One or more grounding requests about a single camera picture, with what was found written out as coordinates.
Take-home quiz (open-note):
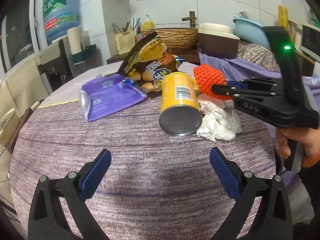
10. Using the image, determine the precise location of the brown white rice cooker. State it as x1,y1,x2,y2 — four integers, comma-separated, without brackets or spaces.
198,23,240,59

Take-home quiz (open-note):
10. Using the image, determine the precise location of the purple striped tablecloth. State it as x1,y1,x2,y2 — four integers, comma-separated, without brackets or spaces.
10,98,276,239

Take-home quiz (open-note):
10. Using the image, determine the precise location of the blue water jug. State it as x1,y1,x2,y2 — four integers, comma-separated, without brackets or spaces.
43,0,80,42

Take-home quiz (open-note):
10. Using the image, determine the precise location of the beige utensil holder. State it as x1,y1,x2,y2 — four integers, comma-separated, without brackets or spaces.
113,30,136,54

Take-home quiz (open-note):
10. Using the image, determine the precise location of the purple tissue package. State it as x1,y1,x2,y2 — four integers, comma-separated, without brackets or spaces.
79,73,147,122

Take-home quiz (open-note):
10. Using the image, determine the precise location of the cream cooking pot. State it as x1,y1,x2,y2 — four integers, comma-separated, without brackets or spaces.
0,108,20,154

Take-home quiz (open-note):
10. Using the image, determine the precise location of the woven basket sink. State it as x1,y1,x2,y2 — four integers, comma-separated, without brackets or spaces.
142,28,198,52

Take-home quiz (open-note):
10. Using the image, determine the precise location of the paisley patterned cloth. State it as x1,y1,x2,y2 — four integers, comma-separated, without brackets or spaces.
236,40,280,72

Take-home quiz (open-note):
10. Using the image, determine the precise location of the wooden counter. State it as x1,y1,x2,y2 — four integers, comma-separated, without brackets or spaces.
106,48,201,66

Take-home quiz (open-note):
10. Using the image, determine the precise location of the dark snack bag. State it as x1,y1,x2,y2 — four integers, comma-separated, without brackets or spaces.
118,31,185,94

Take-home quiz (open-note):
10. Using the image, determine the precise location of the light blue basin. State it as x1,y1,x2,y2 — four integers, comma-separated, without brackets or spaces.
233,17,270,49

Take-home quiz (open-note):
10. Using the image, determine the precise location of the wooden faucet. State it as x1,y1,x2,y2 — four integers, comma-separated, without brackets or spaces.
182,11,197,28

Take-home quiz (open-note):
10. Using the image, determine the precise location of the right hand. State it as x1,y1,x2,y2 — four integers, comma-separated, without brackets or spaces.
276,126,320,168

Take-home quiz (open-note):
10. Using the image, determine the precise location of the purple floral cloth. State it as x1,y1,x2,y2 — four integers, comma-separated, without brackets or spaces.
198,52,320,193

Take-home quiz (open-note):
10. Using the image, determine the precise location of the orange foam fruit net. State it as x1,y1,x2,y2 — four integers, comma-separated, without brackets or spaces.
193,64,232,101

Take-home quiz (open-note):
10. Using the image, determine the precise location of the yellow soap bottle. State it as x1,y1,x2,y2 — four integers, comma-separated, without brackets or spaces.
142,15,155,31

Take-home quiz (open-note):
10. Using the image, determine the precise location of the yellow roll package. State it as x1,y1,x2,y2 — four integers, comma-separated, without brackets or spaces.
278,5,289,30

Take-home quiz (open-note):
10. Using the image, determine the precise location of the window frame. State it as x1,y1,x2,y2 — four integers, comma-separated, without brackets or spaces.
1,0,48,80

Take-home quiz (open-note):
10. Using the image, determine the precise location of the water dispenser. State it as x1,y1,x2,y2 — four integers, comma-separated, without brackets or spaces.
37,37,74,94

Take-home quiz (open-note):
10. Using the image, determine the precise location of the yellow chip can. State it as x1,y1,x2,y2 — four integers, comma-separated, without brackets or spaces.
159,72,202,136

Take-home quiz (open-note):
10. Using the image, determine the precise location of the white microwave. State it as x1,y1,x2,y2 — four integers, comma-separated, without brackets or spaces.
300,24,320,62

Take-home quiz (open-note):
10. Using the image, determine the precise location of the yellow foam fruit net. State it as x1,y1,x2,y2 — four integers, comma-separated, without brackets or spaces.
191,79,200,91

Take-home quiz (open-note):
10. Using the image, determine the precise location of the white tissue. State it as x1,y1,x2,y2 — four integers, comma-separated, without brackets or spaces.
196,94,242,142

